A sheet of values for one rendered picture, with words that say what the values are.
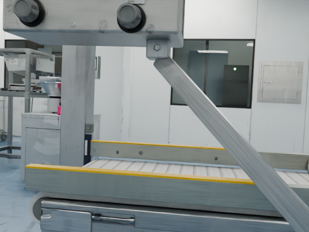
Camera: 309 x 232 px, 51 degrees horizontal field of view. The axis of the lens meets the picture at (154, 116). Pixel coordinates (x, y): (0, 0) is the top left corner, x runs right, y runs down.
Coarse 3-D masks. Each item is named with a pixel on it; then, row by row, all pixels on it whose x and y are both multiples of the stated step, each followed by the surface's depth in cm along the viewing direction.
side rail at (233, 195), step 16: (32, 176) 44; (48, 176) 43; (64, 176) 43; (80, 176) 43; (96, 176) 43; (112, 176) 42; (128, 176) 42; (64, 192) 43; (80, 192) 43; (96, 192) 43; (112, 192) 42; (128, 192) 42; (144, 192) 42; (160, 192) 42; (176, 192) 41; (192, 192) 41; (208, 192) 41; (224, 192) 40; (240, 192) 40; (256, 192) 40; (304, 192) 39; (256, 208) 40; (272, 208) 40
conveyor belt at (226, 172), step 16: (96, 160) 68; (112, 160) 69; (224, 176) 59; (240, 176) 59; (288, 176) 61; (304, 176) 61; (48, 192) 45; (32, 208) 46; (192, 208) 43; (208, 208) 43; (224, 208) 42; (240, 208) 42
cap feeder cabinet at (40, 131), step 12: (24, 120) 320; (36, 120) 317; (48, 120) 314; (96, 120) 349; (24, 132) 320; (36, 132) 317; (48, 132) 314; (96, 132) 351; (24, 144) 321; (36, 144) 318; (48, 144) 315; (24, 156) 322; (36, 156) 319; (48, 156) 316; (24, 168) 322; (24, 180) 324
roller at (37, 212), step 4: (40, 200) 45; (68, 200) 49; (72, 200) 51; (36, 204) 45; (40, 204) 45; (36, 208) 45; (40, 208) 45; (36, 212) 45; (40, 212) 45; (36, 216) 45; (40, 216) 45
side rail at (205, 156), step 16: (96, 144) 70; (112, 144) 70; (128, 144) 70; (160, 160) 69; (176, 160) 68; (192, 160) 68; (208, 160) 67; (224, 160) 67; (272, 160) 66; (288, 160) 65; (304, 160) 65
